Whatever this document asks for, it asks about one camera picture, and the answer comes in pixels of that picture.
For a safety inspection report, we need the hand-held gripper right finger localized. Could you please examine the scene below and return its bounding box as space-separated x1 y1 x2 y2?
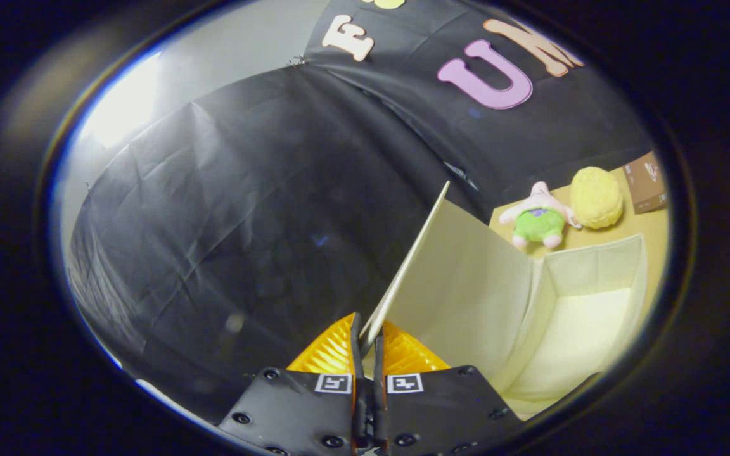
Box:
373 320 524 456

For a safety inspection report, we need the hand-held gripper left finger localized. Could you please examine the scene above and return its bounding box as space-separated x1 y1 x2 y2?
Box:
218 312 366 456

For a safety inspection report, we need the beige fabric storage box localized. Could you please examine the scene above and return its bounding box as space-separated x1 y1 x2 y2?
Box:
360 180 648 420

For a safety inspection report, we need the black backdrop cloth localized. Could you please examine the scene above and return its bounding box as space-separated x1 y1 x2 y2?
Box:
64 0 654 425

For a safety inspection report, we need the pink and green plush toy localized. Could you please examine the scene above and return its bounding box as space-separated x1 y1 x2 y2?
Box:
498 181 582 249

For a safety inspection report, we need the yellow plush ball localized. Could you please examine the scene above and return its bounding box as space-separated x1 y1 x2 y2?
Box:
570 166 624 230

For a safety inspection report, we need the brown cover book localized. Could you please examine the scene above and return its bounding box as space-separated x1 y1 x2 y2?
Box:
623 151 669 215

